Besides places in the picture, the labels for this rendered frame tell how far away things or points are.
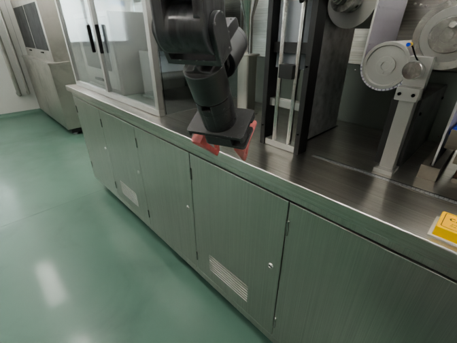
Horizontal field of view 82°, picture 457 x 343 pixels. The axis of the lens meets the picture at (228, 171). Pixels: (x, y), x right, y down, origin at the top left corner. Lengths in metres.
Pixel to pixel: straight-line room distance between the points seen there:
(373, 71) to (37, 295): 1.86
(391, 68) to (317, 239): 0.51
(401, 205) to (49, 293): 1.70
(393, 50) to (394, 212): 0.43
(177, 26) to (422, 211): 0.63
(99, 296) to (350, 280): 1.30
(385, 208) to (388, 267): 0.14
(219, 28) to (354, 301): 0.76
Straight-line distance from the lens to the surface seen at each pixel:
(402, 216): 0.70
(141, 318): 1.56
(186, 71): 0.38
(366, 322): 0.90
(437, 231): 0.67
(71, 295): 1.78
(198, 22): 0.33
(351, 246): 0.76
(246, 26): 1.25
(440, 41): 0.83
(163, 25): 0.35
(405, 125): 0.84
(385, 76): 0.88
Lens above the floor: 1.26
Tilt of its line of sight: 28 degrees down
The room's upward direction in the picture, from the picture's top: straight up
